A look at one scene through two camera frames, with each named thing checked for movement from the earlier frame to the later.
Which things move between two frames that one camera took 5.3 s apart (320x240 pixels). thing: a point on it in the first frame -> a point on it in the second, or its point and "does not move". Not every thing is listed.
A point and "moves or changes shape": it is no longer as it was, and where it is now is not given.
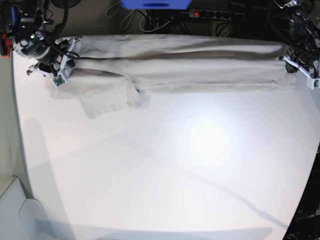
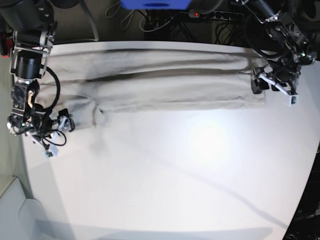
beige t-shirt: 116,74 moves or changes shape
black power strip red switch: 216,14 does not move
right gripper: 304,58 -> 284,72
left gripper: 49,60 -> 43,124
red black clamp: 6,43 does not move
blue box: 156,4 does not move
